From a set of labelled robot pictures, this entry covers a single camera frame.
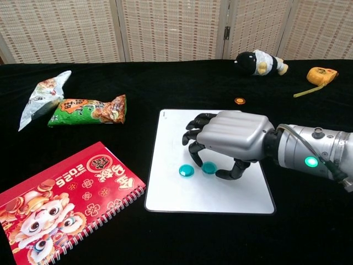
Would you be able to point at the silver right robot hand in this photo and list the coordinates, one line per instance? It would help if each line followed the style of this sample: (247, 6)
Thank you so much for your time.
(237, 132)

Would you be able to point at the orange disc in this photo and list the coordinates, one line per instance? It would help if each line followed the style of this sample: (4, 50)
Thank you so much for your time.
(240, 100)

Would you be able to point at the teal disc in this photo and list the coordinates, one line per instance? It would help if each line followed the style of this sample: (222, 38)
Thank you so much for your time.
(208, 167)
(186, 170)

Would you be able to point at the white magnetic board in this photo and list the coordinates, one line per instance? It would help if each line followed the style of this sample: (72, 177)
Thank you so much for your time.
(207, 193)

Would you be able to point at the black white plush toy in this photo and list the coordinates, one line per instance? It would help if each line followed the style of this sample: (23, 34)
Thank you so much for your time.
(248, 62)

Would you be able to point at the black tablecloth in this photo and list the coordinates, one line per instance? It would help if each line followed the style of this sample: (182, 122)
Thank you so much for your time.
(179, 82)

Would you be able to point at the metal screen hinge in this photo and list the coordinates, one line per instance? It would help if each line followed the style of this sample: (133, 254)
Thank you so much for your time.
(227, 32)

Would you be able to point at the yellow tape measure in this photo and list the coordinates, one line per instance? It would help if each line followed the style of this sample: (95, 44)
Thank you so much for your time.
(320, 74)

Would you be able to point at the woven folding screen panel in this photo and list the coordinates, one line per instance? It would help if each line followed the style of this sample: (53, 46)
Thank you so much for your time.
(256, 25)
(171, 27)
(322, 27)
(60, 27)

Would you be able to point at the green snack bag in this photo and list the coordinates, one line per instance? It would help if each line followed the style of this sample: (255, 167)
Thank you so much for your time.
(82, 113)

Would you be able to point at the red spiral calendar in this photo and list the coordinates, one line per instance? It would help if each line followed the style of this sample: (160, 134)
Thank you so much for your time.
(69, 193)

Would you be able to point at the silver snack bag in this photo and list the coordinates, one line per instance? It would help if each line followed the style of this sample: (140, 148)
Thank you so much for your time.
(41, 96)

